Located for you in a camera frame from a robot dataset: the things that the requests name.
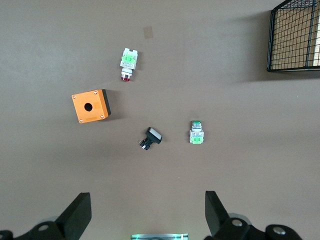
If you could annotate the orange button enclosure box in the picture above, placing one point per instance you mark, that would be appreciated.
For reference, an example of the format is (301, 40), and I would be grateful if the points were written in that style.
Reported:
(98, 105)

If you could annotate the green push button switch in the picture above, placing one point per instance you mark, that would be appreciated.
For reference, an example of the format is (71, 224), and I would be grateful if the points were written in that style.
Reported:
(196, 136)

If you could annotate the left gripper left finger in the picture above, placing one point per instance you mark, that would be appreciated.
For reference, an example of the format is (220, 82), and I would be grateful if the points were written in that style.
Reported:
(72, 220)

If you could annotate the red push button switch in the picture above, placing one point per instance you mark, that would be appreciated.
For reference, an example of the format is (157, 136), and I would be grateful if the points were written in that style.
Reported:
(128, 60)

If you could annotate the brown tape patch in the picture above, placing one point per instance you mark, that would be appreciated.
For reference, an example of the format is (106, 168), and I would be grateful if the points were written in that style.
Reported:
(148, 32)

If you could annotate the black rectangular white-faced button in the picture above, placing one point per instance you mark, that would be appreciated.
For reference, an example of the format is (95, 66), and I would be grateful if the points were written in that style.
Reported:
(153, 135)

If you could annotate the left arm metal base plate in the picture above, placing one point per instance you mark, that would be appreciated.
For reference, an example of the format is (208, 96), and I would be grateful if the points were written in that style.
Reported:
(160, 237)

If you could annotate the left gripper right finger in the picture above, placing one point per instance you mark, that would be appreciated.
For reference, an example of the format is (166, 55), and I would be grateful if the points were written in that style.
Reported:
(217, 217)

